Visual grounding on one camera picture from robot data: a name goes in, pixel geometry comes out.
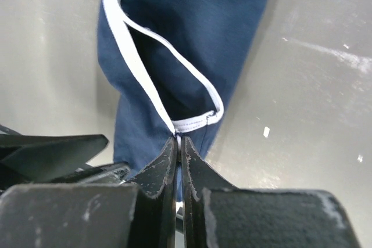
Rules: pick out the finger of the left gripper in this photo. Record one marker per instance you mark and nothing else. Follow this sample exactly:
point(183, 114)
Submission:
point(114, 173)
point(41, 158)

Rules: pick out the navy blue white underwear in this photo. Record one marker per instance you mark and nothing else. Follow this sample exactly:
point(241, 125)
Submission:
point(175, 64)

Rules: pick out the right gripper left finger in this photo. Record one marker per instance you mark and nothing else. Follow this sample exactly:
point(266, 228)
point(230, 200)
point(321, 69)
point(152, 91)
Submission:
point(154, 219)

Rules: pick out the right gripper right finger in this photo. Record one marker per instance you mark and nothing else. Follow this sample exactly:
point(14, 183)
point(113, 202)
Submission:
point(212, 206)

